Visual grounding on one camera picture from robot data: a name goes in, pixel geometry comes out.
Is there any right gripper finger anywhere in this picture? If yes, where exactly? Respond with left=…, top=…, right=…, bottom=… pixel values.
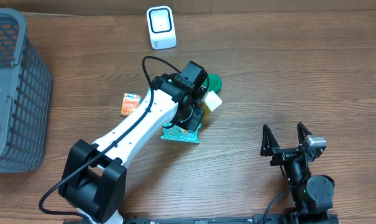
left=260, top=124, right=280, bottom=156
left=297, top=122, right=312, bottom=145

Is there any teal wet wipes pack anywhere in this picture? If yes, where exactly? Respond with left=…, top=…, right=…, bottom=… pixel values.
left=160, top=124, right=201, bottom=144

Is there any clear plastic snack bag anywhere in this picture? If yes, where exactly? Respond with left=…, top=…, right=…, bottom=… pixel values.
left=199, top=91, right=222, bottom=117

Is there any green lid jar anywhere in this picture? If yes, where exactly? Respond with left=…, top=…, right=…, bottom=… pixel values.
left=208, top=74, right=222, bottom=94

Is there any orange tissue pack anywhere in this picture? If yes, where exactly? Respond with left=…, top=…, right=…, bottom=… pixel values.
left=121, top=93, right=142, bottom=116

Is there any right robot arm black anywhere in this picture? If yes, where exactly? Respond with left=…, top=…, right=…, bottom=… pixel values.
left=260, top=122, right=339, bottom=224

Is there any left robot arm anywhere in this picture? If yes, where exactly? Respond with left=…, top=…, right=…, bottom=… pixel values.
left=58, top=61, right=208, bottom=223

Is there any white barcode scanner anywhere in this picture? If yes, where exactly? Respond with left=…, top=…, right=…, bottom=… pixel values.
left=146, top=6, right=177, bottom=50

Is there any grey plastic mesh basket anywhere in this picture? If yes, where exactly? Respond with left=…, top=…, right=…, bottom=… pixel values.
left=0, top=8, right=53, bottom=173

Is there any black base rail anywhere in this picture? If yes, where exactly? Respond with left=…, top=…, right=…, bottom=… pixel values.
left=63, top=214, right=340, bottom=224

